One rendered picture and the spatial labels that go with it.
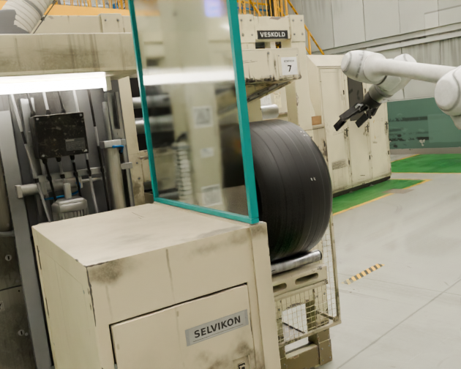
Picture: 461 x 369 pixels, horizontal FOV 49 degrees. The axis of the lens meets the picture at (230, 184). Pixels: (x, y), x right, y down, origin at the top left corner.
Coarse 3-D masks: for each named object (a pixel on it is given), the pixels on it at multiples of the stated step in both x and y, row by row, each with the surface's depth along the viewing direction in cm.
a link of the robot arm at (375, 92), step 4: (372, 84) 203; (372, 88) 202; (376, 88) 200; (372, 92) 202; (376, 92) 201; (380, 92) 200; (372, 96) 202; (376, 96) 201; (380, 96) 201; (384, 96) 200; (388, 96) 200; (376, 100) 203; (380, 100) 202; (384, 100) 203
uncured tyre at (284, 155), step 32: (256, 128) 193; (288, 128) 197; (256, 160) 185; (288, 160) 184; (320, 160) 191; (256, 192) 238; (288, 192) 181; (320, 192) 188; (288, 224) 183; (320, 224) 192; (288, 256) 199
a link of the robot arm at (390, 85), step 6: (402, 54) 191; (408, 54) 192; (396, 60) 190; (402, 60) 189; (408, 60) 189; (414, 60) 191; (384, 78) 191; (390, 78) 191; (396, 78) 191; (402, 78) 191; (408, 78) 192; (378, 84) 194; (384, 84) 193; (390, 84) 193; (396, 84) 193; (402, 84) 194; (384, 90) 198; (390, 90) 196; (396, 90) 196
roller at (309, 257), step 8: (296, 256) 202; (304, 256) 203; (312, 256) 205; (320, 256) 207; (272, 264) 196; (280, 264) 197; (288, 264) 199; (296, 264) 201; (304, 264) 204; (272, 272) 195
